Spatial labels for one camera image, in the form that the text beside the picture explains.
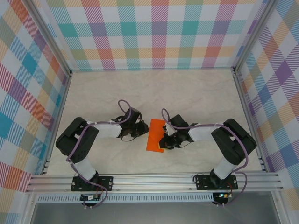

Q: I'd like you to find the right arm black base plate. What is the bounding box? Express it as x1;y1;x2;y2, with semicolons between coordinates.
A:
195;175;238;191

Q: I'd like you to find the aluminium mounting rail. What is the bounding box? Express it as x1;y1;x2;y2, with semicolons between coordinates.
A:
25;171;285;194

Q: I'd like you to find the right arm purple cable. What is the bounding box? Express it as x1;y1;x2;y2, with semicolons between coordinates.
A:
161;108;249;207

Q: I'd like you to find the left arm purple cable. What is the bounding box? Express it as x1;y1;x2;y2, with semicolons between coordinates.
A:
66;99;138;209

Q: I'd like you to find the aluminium table side rail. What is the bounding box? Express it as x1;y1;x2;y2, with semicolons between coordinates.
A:
41;72;73;175
232;69;269;173

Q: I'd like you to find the slotted grey cable duct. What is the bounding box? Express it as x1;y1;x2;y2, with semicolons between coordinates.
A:
36;195;214;203

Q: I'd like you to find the orange paper sheet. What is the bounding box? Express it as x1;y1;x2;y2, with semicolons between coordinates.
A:
145;118;165;154

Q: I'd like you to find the grey metal plate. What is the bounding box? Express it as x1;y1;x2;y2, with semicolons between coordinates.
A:
30;202;281;224

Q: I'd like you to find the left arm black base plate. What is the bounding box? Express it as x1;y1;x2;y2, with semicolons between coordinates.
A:
71;176;114;192

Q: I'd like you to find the aluminium frame post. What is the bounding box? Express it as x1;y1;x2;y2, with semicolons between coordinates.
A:
232;0;278;75
27;0;72;77

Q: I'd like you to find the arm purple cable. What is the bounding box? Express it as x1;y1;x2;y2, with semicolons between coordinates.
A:
161;108;249;207
66;99;138;209

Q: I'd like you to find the thin black wire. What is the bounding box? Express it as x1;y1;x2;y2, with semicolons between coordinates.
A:
192;172;213;185

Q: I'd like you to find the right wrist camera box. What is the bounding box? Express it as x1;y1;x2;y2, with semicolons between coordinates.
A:
163;122;176;136

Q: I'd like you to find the aluminium frame leg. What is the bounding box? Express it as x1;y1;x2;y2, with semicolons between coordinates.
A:
20;192;38;224
271;191;288;224

